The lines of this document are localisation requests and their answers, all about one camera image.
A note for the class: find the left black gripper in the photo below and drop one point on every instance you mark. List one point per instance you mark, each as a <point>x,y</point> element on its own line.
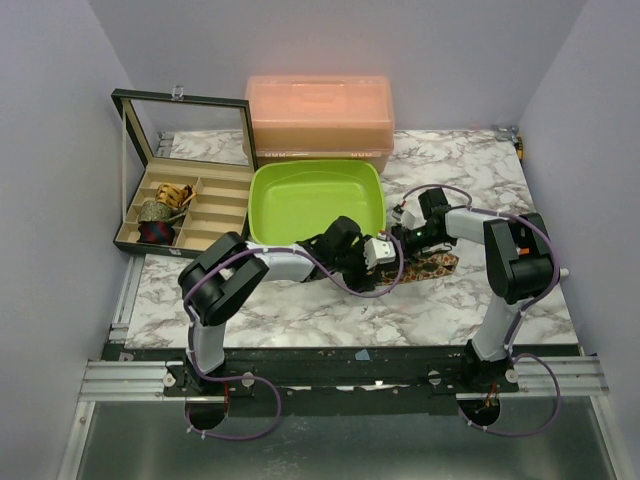
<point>355,282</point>

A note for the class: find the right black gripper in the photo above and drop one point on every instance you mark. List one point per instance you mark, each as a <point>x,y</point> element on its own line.
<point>403,240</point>

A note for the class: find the floral patterned tie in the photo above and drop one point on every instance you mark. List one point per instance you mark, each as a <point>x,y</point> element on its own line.
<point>421,267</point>

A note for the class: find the green plastic tray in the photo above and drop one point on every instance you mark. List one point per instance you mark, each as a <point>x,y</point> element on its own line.
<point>293,201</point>

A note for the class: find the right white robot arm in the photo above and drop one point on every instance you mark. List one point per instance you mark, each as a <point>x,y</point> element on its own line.
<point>521,268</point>

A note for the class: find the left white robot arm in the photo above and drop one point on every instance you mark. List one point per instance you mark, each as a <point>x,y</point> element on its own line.
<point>219,281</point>

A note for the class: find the yellow clamp at corner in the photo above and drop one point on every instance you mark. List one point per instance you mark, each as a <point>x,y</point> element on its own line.
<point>519,147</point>

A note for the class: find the orange translucent storage box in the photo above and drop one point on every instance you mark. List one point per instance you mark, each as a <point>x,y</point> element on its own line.
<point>300,117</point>

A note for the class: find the red navy rolled tie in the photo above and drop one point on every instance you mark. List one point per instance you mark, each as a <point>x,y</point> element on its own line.
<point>156,233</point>

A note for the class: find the black tie organizer case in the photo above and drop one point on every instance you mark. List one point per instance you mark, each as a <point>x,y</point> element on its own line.
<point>185,139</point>

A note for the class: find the yellow rolled tie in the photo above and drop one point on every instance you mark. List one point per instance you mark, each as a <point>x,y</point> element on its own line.
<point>174,196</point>

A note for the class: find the grey-green rolled tie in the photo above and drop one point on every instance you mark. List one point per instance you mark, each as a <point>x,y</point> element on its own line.
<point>153,211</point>

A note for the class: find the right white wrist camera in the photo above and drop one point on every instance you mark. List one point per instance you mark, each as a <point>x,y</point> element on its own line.
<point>405,217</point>

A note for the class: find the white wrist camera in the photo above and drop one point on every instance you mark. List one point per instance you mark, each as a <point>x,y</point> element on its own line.
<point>405,217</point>
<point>379,251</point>

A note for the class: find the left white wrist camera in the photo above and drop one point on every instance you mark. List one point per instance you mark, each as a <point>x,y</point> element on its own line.
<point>379,251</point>

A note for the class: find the black mounting base rail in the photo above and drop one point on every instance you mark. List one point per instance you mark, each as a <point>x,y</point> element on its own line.
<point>331,381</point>

